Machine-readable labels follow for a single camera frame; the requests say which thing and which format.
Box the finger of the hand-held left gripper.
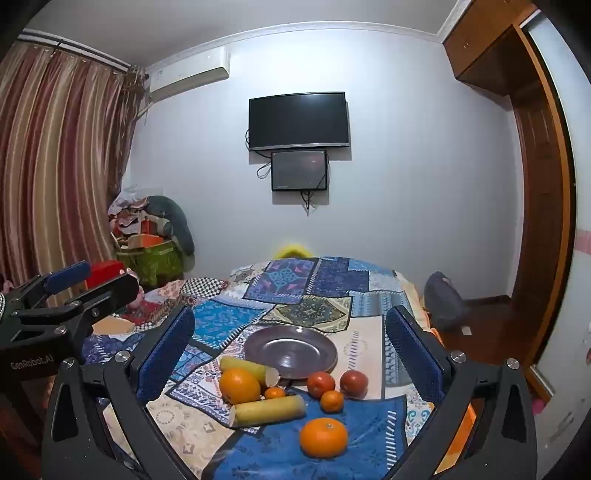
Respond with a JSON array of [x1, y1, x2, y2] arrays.
[[9, 261, 92, 309], [61, 272, 140, 334]]

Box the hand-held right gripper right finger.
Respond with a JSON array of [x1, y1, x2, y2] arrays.
[[385, 305, 541, 480]]

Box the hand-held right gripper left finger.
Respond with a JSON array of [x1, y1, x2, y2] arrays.
[[41, 304, 204, 480]]

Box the red tomato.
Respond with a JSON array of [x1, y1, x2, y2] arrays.
[[307, 371, 336, 400], [340, 369, 369, 398]]

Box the large orange with sticker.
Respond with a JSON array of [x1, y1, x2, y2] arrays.
[[218, 368, 262, 405]]

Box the yellow banana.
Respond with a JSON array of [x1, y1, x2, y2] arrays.
[[229, 394, 306, 428], [219, 355, 281, 387]]

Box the purple round plate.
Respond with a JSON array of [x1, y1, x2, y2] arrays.
[[243, 325, 339, 380]]

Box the red box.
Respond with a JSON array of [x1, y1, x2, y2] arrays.
[[85, 260, 127, 289]]

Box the tan cardboard box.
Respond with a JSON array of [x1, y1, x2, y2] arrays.
[[92, 316, 137, 335]]

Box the green patterned bag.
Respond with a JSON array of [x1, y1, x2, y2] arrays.
[[115, 240, 185, 289]]

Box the grey bag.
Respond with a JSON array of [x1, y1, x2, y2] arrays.
[[424, 271, 469, 333]]

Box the orange box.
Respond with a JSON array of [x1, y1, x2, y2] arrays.
[[131, 233, 171, 250]]

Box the pile of clothes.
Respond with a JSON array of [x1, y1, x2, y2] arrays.
[[107, 187, 158, 241]]

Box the striped brown curtain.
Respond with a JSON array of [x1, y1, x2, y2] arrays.
[[0, 39, 148, 305]]

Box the patchwork printed blanket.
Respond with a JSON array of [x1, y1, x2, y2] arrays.
[[81, 256, 437, 480]]

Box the yellow object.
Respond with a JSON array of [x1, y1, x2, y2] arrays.
[[274, 242, 310, 259]]

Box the brown wooden door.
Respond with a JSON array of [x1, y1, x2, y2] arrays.
[[508, 90, 564, 356]]

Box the white air conditioner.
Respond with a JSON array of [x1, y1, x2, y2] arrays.
[[145, 46, 230, 104]]

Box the wardrobe sliding door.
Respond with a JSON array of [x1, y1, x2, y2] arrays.
[[517, 9, 591, 402]]

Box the wooden overhead cabinet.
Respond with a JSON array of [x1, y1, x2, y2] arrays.
[[441, 0, 550, 97]]

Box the small black wall monitor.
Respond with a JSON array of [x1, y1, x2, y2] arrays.
[[270, 149, 329, 192]]

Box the white curtain rail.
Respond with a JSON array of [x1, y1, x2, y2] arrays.
[[18, 28, 144, 75]]

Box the black wall television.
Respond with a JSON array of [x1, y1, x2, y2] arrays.
[[248, 91, 350, 152]]

